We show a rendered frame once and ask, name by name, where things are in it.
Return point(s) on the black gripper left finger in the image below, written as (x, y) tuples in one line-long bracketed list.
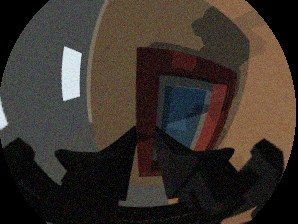
[(113, 164)]

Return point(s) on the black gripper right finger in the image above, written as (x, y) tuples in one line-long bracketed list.
[(178, 163)]

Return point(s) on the dark red picture frame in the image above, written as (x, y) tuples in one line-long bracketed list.
[(187, 96)]

